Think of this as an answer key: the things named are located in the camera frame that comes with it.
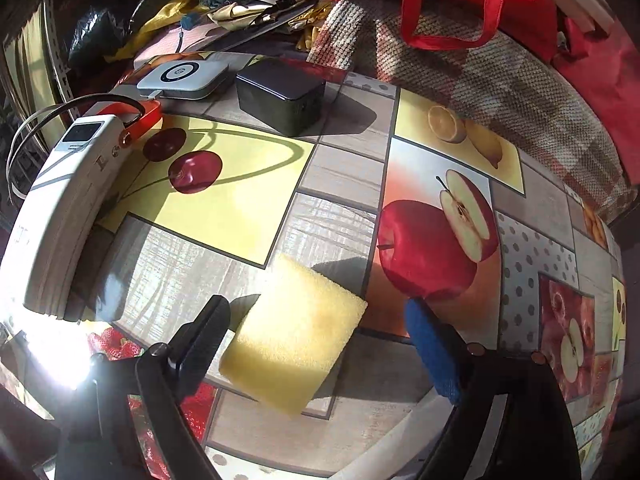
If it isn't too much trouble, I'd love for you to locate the white power strip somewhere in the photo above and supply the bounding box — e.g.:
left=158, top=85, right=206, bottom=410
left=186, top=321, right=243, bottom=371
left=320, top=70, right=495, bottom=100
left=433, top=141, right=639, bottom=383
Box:
left=0, top=115, right=128, bottom=323

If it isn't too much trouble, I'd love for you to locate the black plastic bag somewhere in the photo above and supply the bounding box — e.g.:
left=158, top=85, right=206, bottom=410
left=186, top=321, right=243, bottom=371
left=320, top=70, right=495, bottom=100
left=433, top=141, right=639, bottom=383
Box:
left=67, top=0, right=151, bottom=63

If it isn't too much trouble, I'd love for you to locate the plain red fabric bag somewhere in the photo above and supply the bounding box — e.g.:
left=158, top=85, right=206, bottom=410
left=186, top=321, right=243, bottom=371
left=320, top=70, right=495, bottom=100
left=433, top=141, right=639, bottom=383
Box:
left=550, top=15, right=640, bottom=186

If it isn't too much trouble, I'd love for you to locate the plaid blanket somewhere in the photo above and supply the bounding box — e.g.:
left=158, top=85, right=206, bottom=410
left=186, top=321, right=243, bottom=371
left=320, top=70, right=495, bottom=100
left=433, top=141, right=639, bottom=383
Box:
left=307, top=0, right=633, bottom=223

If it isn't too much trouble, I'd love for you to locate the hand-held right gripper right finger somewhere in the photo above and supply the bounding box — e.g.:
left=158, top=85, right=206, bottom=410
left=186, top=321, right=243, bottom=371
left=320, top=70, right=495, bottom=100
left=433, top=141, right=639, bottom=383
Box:
left=404, top=297, right=583, bottom=480

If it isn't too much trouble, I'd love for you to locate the black box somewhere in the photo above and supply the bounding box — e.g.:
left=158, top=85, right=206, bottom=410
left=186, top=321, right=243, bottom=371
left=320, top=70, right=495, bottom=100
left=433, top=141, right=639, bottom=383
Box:
left=235, top=57, right=328, bottom=137

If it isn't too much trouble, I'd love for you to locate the fruit print tablecloth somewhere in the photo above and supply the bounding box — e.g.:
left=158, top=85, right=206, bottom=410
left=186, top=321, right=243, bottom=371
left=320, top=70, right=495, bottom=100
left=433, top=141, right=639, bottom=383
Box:
left=0, top=50, right=628, bottom=480

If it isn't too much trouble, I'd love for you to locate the orange strap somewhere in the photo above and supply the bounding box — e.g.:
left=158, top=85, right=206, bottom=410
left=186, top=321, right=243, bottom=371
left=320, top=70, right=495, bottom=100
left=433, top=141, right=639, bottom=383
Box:
left=82, top=99, right=165, bottom=148

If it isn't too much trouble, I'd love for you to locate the yellow cloth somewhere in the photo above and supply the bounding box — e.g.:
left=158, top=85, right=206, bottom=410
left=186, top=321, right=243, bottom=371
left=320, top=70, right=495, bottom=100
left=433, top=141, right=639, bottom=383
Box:
left=117, top=0, right=261, bottom=56

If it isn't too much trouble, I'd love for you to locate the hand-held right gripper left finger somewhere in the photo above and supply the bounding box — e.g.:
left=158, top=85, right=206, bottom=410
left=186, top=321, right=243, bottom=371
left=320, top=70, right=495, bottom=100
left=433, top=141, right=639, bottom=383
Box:
left=55, top=295, right=232, bottom=480

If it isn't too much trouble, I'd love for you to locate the white grey charger pad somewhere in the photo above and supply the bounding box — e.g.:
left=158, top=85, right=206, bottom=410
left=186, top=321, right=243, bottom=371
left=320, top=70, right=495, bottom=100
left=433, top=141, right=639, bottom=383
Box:
left=136, top=60, right=236, bottom=102

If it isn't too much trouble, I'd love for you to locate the metal rack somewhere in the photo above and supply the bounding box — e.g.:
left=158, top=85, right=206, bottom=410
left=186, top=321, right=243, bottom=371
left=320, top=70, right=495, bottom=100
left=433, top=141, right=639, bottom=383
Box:
left=0, top=0, right=76, bottom=111

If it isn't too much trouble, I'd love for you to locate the plain yellow sponge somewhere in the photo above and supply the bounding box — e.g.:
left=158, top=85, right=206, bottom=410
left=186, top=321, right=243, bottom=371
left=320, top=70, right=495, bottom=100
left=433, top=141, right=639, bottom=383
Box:
left=218, top=252, right=369, bottom=418

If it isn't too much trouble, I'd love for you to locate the grey flat cable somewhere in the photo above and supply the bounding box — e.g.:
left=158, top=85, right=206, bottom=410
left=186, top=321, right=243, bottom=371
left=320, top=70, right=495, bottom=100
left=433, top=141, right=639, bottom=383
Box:
left=5, top=92, right=146, bottom=206

